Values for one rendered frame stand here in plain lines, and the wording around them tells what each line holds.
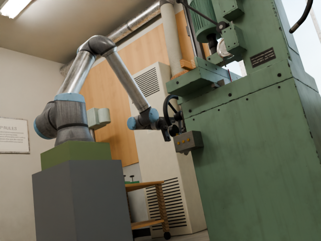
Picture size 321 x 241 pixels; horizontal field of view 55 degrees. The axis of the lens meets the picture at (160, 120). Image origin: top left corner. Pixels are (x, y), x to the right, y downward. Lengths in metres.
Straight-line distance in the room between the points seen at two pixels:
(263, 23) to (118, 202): 1.09
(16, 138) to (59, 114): 2.78
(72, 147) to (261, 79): 0.89
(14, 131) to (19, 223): 1.12
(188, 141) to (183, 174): 1.63
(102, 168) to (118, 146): 2.65
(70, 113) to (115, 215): 0.52
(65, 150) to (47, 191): 0.19
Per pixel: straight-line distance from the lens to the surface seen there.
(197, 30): 1.89
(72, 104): 1.56
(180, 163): 3.13
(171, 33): 3.60
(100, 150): 1.52
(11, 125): 4.35
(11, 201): 4.16
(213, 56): 1.83
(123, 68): 2.00
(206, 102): 1.57
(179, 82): 1.56
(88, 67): 1.99
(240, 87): 1.50
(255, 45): 1.64
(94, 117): 3.80
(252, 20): 1.69
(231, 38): 1.60
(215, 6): 1.88
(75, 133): 1.50
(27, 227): 4.22
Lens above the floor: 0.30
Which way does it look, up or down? 15 degrees up
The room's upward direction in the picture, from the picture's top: 11 degrees counter-clockwise
